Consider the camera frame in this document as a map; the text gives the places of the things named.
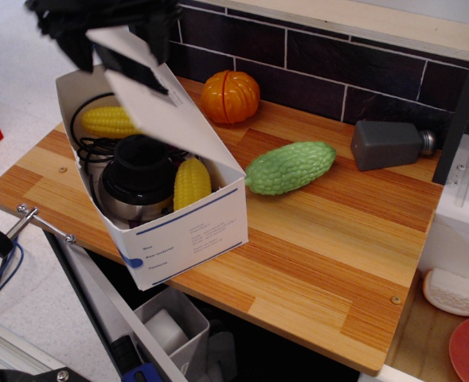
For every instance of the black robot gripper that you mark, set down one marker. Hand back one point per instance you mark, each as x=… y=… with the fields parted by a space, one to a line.
x=69 y=21

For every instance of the white cardboard box with flap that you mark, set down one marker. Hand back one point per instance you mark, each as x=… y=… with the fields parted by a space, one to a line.
x=158 y=250

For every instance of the yellow toy corn back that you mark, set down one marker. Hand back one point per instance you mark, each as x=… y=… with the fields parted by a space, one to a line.
x=108 y=122

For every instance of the yellow toy corn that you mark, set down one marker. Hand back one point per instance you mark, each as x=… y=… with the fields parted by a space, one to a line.
x=108 y=122
x=192 y=183

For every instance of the orange toy pumpkin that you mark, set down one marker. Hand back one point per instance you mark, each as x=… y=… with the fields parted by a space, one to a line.
x=230 y=97

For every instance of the black silver 3d mouse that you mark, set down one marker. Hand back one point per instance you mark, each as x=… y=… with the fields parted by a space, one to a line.
x=138 y=183

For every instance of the yellow toy corn front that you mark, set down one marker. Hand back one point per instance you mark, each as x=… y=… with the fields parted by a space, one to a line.
x=192 y=183

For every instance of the green toy bitter gourd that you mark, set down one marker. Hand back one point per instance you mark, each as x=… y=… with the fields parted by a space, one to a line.
x=289 y=167

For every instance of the metal table clamp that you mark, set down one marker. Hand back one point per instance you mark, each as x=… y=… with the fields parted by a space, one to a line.
x=28 y=216

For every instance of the grey shaker bottle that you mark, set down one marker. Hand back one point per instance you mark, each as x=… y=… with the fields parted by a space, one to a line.
x=378 y=145

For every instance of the white cup in bin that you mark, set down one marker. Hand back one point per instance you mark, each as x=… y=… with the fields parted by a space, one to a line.
x=166 y=331

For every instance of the wooden shelf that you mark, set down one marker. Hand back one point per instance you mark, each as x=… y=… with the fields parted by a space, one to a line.
x=376 y=23

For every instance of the grey plastic bin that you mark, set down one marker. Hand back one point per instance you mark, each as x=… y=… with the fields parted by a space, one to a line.
x=190 y=359

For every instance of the white toy bread slice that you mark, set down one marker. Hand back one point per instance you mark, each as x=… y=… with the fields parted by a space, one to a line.
x=447 y=291

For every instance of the blue black tool handle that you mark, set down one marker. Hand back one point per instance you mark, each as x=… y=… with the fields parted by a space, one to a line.
x=129 y=363

